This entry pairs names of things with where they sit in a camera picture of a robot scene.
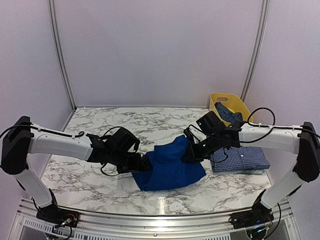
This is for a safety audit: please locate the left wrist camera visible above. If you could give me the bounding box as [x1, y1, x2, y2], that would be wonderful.
[107, 127, 140, 152]

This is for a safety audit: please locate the blue checked folded shirt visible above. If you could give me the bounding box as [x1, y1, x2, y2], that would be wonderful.
[210, 147, 271, 173]

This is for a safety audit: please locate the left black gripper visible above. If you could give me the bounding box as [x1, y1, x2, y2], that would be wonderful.
[109, 149, 153, 174]

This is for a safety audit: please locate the aluminium wall profile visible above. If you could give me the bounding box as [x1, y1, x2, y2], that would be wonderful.
[240, 0, 269, 102]
[47, 0, 77, 112]

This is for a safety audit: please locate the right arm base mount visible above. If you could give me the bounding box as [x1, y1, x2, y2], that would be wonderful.
[228, 209, 274, 229]

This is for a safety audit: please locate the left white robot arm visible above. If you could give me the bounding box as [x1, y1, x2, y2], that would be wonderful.
[0, 116, 152, 223]

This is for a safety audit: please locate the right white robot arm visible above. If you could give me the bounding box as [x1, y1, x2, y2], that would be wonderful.
[181, 111, 320, 224]

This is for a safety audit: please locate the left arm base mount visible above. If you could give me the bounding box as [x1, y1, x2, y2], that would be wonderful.
[36, 208, 80, 228]

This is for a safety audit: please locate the right aluminium wall profile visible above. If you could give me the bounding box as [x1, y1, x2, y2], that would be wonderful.
[240, 0, 269, 102]

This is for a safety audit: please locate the left aluminium wall profile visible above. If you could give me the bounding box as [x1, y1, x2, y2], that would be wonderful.
[47, 0, 77, 112]

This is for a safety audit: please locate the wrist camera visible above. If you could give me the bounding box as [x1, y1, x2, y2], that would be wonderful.
[196, 111, 226, 135]
[107, 127, 140, 152]

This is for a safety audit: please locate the blue pleated skirt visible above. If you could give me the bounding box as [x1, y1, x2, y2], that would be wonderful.
[132, 135, 206, 191]

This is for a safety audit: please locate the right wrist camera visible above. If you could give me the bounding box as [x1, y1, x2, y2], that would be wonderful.
[196, 111, 226, 135]

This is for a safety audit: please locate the aluminium table front rail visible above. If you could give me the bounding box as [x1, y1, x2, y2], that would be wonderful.
[7, 207, 298, 240]

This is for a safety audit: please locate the grey-blue crumpled garment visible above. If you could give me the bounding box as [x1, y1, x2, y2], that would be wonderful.
[214, 102, 243, 123]

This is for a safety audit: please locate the yellow plastic basket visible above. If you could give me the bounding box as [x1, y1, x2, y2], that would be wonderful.
[209, 93, 251, 127]

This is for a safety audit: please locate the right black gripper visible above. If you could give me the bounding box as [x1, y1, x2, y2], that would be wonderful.
[181, 132, 222, 162]

